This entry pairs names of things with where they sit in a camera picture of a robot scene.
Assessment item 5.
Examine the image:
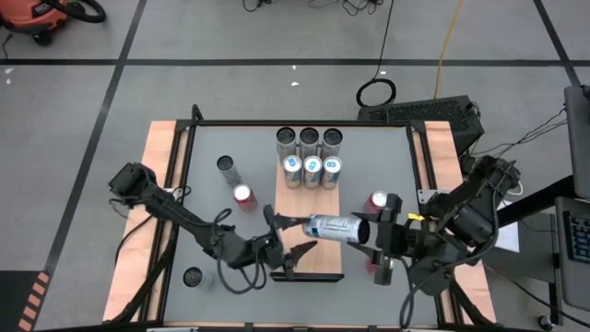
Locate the grey monitor back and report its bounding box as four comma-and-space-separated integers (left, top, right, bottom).
564, 85, 590, 185

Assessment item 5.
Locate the black coiled floor cable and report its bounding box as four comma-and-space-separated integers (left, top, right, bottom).
355, 0, 398, 110

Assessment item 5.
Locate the white paper sheet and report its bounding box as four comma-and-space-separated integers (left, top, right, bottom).
495, 197, 521, 254

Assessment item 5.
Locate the wooden shelf black metal frame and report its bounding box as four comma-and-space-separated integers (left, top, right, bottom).
269, 142, 346, 283

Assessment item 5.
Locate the black perforated computer case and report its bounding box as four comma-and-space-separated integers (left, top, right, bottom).
357, 95, 486, 156

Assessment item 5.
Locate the black desk beam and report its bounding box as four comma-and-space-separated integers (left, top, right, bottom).
495, 174, 590, 231

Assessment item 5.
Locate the black frame strut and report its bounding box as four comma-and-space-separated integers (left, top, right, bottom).
109, 216, 182, 324
444, 276, 490, 325

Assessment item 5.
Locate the grey equipment cart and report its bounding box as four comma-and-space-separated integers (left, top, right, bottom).
555, 196, 590, 313

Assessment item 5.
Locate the orange shop vacuum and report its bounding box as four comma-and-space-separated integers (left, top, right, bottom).
0, 0, 70, 46

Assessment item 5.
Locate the black vacuum hose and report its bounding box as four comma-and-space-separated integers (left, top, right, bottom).
43, 0, 108, 25

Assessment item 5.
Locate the white slim can black lid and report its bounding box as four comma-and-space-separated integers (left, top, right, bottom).
321, 127, 345, 161
299, 126, 321, 160

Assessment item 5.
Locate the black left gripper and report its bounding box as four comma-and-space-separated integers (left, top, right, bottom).
251, 204, 320, 281

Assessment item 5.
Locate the yellow hanging cable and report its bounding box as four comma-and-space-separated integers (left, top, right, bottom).
433, 0, 465, 100

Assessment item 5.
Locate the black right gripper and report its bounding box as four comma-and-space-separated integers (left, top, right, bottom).
347, 193, 417, 287

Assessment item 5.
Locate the wooden table side board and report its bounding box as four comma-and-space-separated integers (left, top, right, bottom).
421, 120, 498, 325
101, 120, 191, 324

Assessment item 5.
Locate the black orange striped floor mat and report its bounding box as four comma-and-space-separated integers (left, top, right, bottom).
0, 269, 52, 332

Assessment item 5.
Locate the silver blue energy drink can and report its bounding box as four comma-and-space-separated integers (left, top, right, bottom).
282, 155, 304, 189
321, 155, 344, 190
302, 155, 325, 189

